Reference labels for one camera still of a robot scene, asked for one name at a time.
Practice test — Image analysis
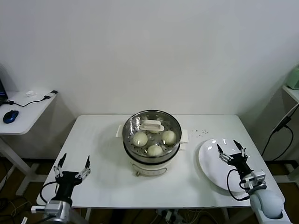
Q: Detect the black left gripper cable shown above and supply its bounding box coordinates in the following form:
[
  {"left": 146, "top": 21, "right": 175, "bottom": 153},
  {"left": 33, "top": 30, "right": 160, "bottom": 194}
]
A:
[{"left": 40, "top": 181, "right": 59, "bottom": 203}]

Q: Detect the steel steamer pot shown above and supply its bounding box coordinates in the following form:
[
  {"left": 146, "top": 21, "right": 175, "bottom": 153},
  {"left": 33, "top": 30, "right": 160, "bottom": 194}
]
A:
[{"left": 116, "top": 125, "right": 189, "bottom": 177}]

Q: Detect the black cable with adapter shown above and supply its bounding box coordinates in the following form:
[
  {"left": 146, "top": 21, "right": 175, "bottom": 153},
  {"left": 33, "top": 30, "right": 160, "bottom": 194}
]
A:
[{"left": 0, "top": 90, "right": 58, "bottom": 108}]

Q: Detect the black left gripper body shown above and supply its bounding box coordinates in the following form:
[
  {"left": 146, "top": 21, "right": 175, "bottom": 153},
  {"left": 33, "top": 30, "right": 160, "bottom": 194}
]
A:
[{"left": 55, "top": 172, "right": 81, "bottom": 201}]

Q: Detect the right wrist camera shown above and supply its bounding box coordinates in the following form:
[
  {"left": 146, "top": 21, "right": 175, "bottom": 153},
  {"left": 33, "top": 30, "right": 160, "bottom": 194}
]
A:
[{"left": 242, "top": 171, "right": 267, "bottom": 189}]

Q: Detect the white plate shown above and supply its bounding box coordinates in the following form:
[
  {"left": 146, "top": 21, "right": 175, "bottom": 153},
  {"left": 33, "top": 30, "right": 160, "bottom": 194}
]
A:
[{"left": 198, "top": 138, "right": 259, "bottom": 193}]

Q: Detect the pale green appliance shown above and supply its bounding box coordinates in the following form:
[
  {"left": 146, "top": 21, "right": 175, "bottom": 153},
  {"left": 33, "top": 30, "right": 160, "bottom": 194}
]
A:
[{"left": 286, "top": 65, "right": 299, "bottom": 90}]

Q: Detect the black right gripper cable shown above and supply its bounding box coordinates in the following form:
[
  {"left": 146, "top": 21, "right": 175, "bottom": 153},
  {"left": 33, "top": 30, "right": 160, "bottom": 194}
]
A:
[{"left": 227, "top": 169, "right": 252, "bottom": 201}]

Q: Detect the blue computer mouse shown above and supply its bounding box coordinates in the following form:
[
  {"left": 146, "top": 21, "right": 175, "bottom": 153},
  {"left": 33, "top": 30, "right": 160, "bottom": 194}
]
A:
[{"left": 2, "top": 110, "right": 19, "bottom": 124}]

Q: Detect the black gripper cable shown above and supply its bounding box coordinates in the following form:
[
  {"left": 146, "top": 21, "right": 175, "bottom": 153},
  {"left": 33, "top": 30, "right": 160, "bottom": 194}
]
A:
[
  {"left": 40, "top": 181, "right": 59, "bottom": 203},
  {"left": 227, "top": 169, "right": 252, "bottom": 201}
]

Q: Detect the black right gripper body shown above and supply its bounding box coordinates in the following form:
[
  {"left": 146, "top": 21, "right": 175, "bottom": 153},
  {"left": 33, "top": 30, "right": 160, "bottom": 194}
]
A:
[{"left": 228, "top": 153, "right": 254, "bottom": 178}]

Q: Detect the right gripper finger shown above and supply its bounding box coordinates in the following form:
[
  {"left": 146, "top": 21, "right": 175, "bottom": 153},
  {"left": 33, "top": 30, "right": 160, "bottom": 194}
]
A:
[
  {"left": 233, "top": 140, "right": 248, "bottom": 158},
  {"left": 217, "top": 144, "right": 234, "bottom": 162}
]

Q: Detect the dark laptop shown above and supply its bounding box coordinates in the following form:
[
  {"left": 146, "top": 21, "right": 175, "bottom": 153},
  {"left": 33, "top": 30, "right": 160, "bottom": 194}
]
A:
[{"left": 0, "top": 64, "right": 9, "bottom": 105}]

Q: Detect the black wall cable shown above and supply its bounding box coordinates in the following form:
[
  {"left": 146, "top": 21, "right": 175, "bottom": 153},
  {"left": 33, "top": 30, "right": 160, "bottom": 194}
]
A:
[{"left": 261, "top": 108, "right": 296, "bottom": 157}]

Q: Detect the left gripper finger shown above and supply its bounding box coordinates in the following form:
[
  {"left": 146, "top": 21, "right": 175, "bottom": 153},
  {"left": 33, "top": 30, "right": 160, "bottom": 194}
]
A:
[
  {"left": 76, "top": 155, "right": 92, "bottom": 180},
  {"left": 53, "top": 153, "right": 67, "bottom": 178}
]

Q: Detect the steel steamer basket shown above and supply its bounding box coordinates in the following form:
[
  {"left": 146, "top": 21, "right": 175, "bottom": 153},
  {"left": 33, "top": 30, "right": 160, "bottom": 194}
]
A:
[{"left": 122, "top": 109, "right": 182, "bottom": 164}]

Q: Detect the white side table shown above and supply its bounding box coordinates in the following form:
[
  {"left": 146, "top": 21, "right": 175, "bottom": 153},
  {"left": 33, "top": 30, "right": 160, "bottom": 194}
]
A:
[{"left": 0, "top": 90, "right": 58, "bottom": 196}]

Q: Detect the glass pot lid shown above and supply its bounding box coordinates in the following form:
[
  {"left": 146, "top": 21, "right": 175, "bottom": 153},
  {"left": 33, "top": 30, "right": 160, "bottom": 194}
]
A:
[{"left": 122, "top": 109, "right": 182, "bottom": 161}]

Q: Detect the white shelf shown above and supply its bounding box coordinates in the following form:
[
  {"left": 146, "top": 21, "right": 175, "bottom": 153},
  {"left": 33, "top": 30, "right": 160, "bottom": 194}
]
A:
[{"left": 282, "top": 84, "right": 299, "bottom": 103}]

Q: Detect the white power strip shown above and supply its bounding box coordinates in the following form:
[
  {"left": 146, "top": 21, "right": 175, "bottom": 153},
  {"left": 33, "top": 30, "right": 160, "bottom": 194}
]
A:
[{"left": 156, "top": 209, "right": 185, "bottom": 224}]

